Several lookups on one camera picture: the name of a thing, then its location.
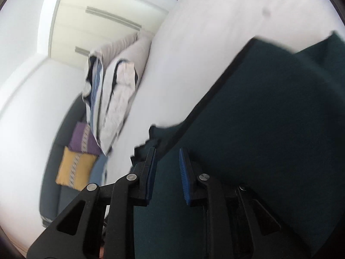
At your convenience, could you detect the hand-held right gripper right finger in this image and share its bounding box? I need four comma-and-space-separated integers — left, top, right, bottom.
179, 147, 300, 259

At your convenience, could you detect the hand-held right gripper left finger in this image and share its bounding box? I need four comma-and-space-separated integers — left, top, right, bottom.
26, 147, 157, 259

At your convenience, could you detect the dark green sweater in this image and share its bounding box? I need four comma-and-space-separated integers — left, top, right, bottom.
131, 31, 345, 259

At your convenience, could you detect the blue pillow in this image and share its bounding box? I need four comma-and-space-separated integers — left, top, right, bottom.
88, 155, 108, 186

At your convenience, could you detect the yellow patterned cushion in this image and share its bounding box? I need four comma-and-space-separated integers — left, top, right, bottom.
55, 146, 97, 191

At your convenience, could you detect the purple patterned cushion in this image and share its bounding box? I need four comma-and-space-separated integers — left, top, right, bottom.
68, 122, 101, 156

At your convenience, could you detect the folded grey blue duvet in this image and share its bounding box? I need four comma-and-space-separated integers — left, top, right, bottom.
82, 31, 155, 156

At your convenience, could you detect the dark grey padded headboard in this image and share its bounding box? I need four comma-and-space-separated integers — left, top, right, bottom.
39, 96, 89, 227

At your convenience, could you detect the white wardrobe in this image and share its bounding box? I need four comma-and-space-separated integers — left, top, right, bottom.
50, 0, 178, 65

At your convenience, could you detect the bed with white sheet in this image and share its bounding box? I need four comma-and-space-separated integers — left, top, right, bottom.
104, 0, 345, 186

